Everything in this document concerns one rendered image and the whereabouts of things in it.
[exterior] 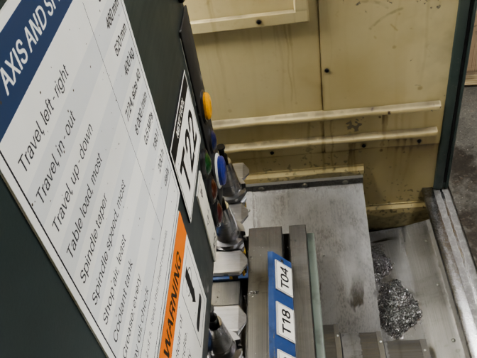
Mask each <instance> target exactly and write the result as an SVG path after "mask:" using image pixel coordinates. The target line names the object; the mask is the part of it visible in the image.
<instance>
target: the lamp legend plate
mask: <svg viewBox="0 0 477 358"><path fill-rule="evenodd" d="M196 197H197V201H198V205H199V209H200V212H201V216H202V220H203V223H204V228H205V231H206V234H207V238H208V242H209V246H210V249H211V253H212V257H213V260H214V262H216V243H217V235H216V230H215V227H214V222H213V219H212V214H211V210H210V207H209V202H208V199H207V194H206V190H205V187H204V182H203V179H202V174H201V171H200V170H199V176H198V183H197V195H196Z"/></svg>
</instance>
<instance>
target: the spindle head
mask: <svg viewBox="0 0 477 358"><path fill-rule="evenodd" d="M184 2H185V0H124V5H125V7H126V12H127V14H128V19H129V21H130V24H131V29H132V31H133V36H134V38H135V42H136V45H137V49H138V52H139V55H140V58H141V62H142V65H143V69H144V73H145V75H146V79H147V82H148V86H149V89H150V93H151V97H152V99H153V103H154V106H155V110H156V113H157V116H158V120H159V123H160V127H161V130H162V133H163V137H164V140H165V144H166V147H167V150H168V149H169V145H170V137H171V133H172V125H173V121H174V117H175V109H176V105H177V97H178V92H179V88H180V80H181V77H182V70H184V71H185V74H186V78H187V83H188V87H189V90H190V96H191V99H192V104H193V107H194V113H195V116H196V120H197V125H198V129H199V134H200V138H201V140H200V147H199V158H198V165H197V177H196V183H195V189H194V201H193V208H192V219H191V222H190V223H189V222H188V218H187V215H186V212H185V207H184V205H183V202H182V198H181V194H180V198H179V203H178V209H177V214H178V211H179V212H180V214H181V217H182V221H183V224H184V226H185V230H186V233H187V237H188V240H189V243H190V246H191V250H192V253H193V256H194V260H195V263H196V266H197V270H198V272H199V277H200V279H201V282H202V286H203V289H204V293H205V296H206V299H207V302H206V312H205V321H204V339H203V348H202V358H207V352H208V341H209V322H210V312H211V301H212V282H213V272H214V260H213V257H212V253H211V249H210V246H209V242H208V238H207V234H206V231H205V228H204V223H203V220H202V216H201V212H200V209H199V205H198V201H197V197H196V195H197V183H198V176H199V170H201V165H200V153H201V150H202V149H203V148H205V149H206V147H205V144H204V138H203V135H202V129H201V126H200V122H199V117H198V113H197V108H196V105H195V102H194V96H193V93H192V87H191V84H190V78H189V75H188V71H187V66H186V62H185V57H184V53H183V50H182V44H181V41H180V35H179V30H180V24H181V20H182V13H183V9H184V4H183V3H184ZM201 173H202V171H201ZM176 224H177V218H176ZM176 224H175V229H176ZM174 238H175V234H174ZM173 244H174V239H173ZM173 244H172V250H173ZM171 259H172V253H171ZM171 259H170V265H171ZM169 274H170V268H169ZM169 274H168V279H169ZM167 289H168V283H167V288H166V294H165V300H166V295H167ZM164 309H165V304H164ZM164 309H163V315H164ZM162 325H163V319H162V324H161V329H160V336H161V330H162ZM159 345H160V339H159V344H158V350H159ZM0 358H107V357H106V355H105V353H104V352H103V350H102V348H101V347H100V345H99V343H98V342H97V340H96V338H95V336H94V335H93V333H92V331H91V330H90V328H89V326H88V324H87V323H86V321H85V319H84V318H83V316H82V314H81V312H80V311H79V309H78V307H77V306H76V304H75V302H74V301H73V299H72V297H71V295H70V293H69V292H68V290H67V289H66V287H65V284H64V283H63V282H62V280H61V278H60V276H59V275H58V273H57V271H56V270H55V267H54V266H53V264H52V263H51V261H50V259H49V258H48V255H47V254H46V252H45V250H44V249H43V247H42V246H41V244H40V242H39V241H38V238H37V237H36V235H35V233H34V232H33V230H32V229H31V226H30V225H29V223H28V221H27V220H26V218H25V216H24V215H23V213H22V211H21V209H20V207H19V206H18V204H17V202H16V201H15V199H14V198H13V195H12V194H11V192H10V190H9V189H8V187H7V185H6V183H5V182H4V180H3V178H2V177H1V175H0ZM157 358H158V353H157Z"/></svg>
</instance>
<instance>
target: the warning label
mask: <svg viewBox="0 0 477 358"><path fill-rule="evenodd" d="M206 302H207V299H206V296H205V293H204V289H203V286H202V282H201V279H200V277H199V272H198V270H197V266H196V263H195V260H194V256H193V253H192V250H191V246H190V243H189V240H188V237H187V233H186V230H185V226H184V224H183V221H182V217H181V214H180V212H179V211H178V214H177V224H176V229H175V238H174V244H173V250H172V259H171V265H170V274H169V279H168V289H167V295H166V300H165V309H164V315H163V325H162V330H161V336H160V345H159V350H158V358H202V348H203V339H204V321H205V312H206Z"/></svg>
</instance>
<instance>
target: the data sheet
mask: <svg viewBox="0 0 477 358"><path fill-rule="evenodd" d="M0 175H1V177H2V178H3V180H4V182H5V183H6V185H7V187H8V189H9V190H10V192H11V194H12V195H13V198H14V199H15V201H16V202H17V204H18V206H19V207H20V209H21V211H22V213H23V215H24V216H25V218H26V220H27V221H28V223H29V225H30V226H31V229H32V230H33V232H34V233H35V235H36V237H37V238H38V241H39V242H40V244H41V246H42V247H43V249H44V250H45V252H46V254H47V255H48V258H49V259H50V261H51V263H52V264H53V266H54V267H55V270H56V271H57V273H58V275H59V276H60V278H61V280H62V282H63V283H64V284H65V287H66V289H67V290H68V292H69V293H70V295H71V297H72V299H73V301H74V302H75V304H76V306H77V307H78V309H79V311H80V312H81V314H82V316H83V318H84V319H85V321H86V323H87V324H88V326H89V328H90V330H91V331H92V333H93V335H94V336H95V338H96V340H97V342H98V343H99V345H100V347H101V348H102V350H103V352H104V353H105V355H106V357H107V358H157V353H158V344H159V339H160V329H161V324H162V319H163V309H164V304H165V294H166V288H167V283H168V274H169V268H170V259H171V253H172V244H173V239H174V233H175V224H176V218H177V209H178V203H179V198H180V191H179V187H178V185H177V181H176V178H175V174H174V171H173V168H172V163H171V161H170V157H169V154H168V150H167V147H166V144H165V140H164V137H163V133H162V130H161V127H160V123H159V120H158V116H157V113H156V110H155V106H154V103H153V99H152V97H151V93H150V89H149V86H148V82H147V79H146V75H145V73H144V69H143V65H142V62H141V58H140V55H139V52H138V49H137V45H136V42H135V38H134V36H133V31H132V29H131V24H130V21H129V19H128V14H127V12H126V7H125V5H124V0H7V1H6V3H5V4H4V5H3V7H2V8H1V10H0Z"/></svg>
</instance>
